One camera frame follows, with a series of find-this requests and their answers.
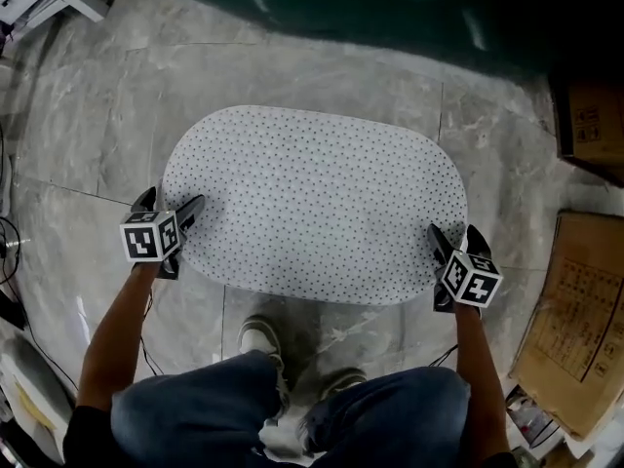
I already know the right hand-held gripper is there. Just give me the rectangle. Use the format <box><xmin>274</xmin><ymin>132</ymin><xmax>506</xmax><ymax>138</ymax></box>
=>
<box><xmin>427</xmin><ymin>223</ymin><xmax>504</xmax><ymax>317</ymax></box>

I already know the white dotted bath mat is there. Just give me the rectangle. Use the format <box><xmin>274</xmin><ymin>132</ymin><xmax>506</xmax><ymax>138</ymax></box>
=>
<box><xmin>160</xmin><ymin>104</ymin><xmax>470</xmax><ymax>307</ymax></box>

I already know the clear plastic packaging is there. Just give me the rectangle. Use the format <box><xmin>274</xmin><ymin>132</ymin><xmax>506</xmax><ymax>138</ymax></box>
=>
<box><xmin>504</xmin><ymin>384</ymin><xmax>567</xmax><ymax>451</ymax></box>

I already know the person's right leg in jeans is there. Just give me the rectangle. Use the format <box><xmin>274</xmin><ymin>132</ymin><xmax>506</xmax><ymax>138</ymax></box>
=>
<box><xmin>296</xmin><ymin>366</ymin><xmax>473</xmax><ymax>468</ymax></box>

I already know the person's left grey shoe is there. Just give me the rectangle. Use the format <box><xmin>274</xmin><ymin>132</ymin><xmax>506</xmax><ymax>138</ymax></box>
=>
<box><xmin>237</xmin><ymin>314</ymin><xmax>290</xmax><ymax>411</ymax></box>

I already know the small brown cardboard box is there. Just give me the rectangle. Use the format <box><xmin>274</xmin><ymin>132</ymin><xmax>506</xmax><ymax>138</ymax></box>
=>
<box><xmin>549</xmin><ymin>71</ymin><xmax>624</xmax><ymax>187</ymax></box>

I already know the person's black shirt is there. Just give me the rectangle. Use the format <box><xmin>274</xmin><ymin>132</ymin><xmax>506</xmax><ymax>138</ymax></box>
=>
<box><xmin>61</xmin><ymin>404</ymin><xmax>118</xmax><ymax>468</ymax></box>

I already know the person's grey shoe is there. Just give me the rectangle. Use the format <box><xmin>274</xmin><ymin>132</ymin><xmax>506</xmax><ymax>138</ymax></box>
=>
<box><xmin>237</xmin><ymin>314</ymin><xmax>290</xmax><ymax>411</ymax></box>
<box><xmin>317</xmin><ymin>367</ymin><xmax>369</xmax><ymax>403</ymax></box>

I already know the black floor cable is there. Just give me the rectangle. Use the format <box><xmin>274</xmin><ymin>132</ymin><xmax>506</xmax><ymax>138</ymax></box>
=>
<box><xmin>0</xmin><ymin>214</ymin><xmax>80</xmax><ymax>394</ymax></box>

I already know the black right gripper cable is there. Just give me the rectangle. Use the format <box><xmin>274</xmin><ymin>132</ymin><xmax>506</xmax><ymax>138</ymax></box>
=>
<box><xmin>427</xmin><ymin>343</ymin><xmax>460</xmax><ymax>368</ymax></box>

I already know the large flat cardboard box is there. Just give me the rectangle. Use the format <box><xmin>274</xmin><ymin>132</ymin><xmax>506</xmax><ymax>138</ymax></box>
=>
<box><xmin>508</xmin><ymin>210</ymin><xmax>624</xmax><ymax>441</ymax></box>

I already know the person's right grey shoe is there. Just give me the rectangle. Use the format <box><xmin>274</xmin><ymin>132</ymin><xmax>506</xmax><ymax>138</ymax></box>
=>
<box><xmin>317</xmin><ymin>367</ymin><xmax>369</xmax><ymax>403</ymax></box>

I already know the dark green tarp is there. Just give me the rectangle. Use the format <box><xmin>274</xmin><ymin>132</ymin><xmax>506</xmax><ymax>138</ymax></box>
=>
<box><xmin>124</xmin><ymin>0</ymin><xmax>624</xmax><ymax>85</ymax></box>

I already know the person's left leg in jeans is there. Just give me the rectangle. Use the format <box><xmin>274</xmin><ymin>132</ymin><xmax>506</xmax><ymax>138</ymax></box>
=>
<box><xmin>110</xmin><ymin>350</ymin><xmax>290</xmax><ymax>468</ymax></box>

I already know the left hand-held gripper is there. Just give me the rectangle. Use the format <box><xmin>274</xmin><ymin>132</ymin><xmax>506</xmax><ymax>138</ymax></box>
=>
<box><xmin>119</xmin><ymin>186</ymin><xmax>207</xmax><ymax>281</ymax></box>

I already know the person's right forearm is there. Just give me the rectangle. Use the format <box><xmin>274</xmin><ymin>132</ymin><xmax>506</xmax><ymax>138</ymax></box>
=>
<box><xmin>452</xmin><ymin>303</ymin><xmax>511</xmax><ymax>463</ymax></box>

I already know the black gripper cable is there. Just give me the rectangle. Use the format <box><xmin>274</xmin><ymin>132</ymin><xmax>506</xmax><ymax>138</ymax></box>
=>
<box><xmin>138</xmin><ymin>280</ymin><xmax>166</xmax><ymax>377</ymax></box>
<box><xmin>427</xmin><ymin>343</ymin><xmax>460</xmax><ymax>368</ymax></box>

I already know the person's left forearm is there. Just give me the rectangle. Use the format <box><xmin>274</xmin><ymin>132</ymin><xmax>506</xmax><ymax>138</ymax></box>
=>
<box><xmin>76</xmin><ymin>259</ymin><xmax>165</xmax><ymax>412</ymax></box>

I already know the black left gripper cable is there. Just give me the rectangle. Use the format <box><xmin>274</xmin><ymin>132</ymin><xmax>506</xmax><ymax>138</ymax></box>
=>
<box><xmin>138</xmin><ymin>280</ymin><xmax>166</xmax><ymax>377</ymax></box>

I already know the white board with yellow label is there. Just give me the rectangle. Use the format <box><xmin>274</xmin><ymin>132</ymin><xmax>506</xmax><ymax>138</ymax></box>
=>
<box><xmin>0</xmin><ymin>333</ymin><xmax>75</xmax><ymax>463</ymax></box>

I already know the person's leg in jeans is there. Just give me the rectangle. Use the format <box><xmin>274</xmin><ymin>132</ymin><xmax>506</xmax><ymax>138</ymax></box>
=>
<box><xmin>110</xmin><ymin>350</ymin><xmax>290</xmax><ymax>468</ymax></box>
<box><xmin>296</xmin><ymin>366</ymin><xmax>473</xmax><ymax>468</ymax></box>

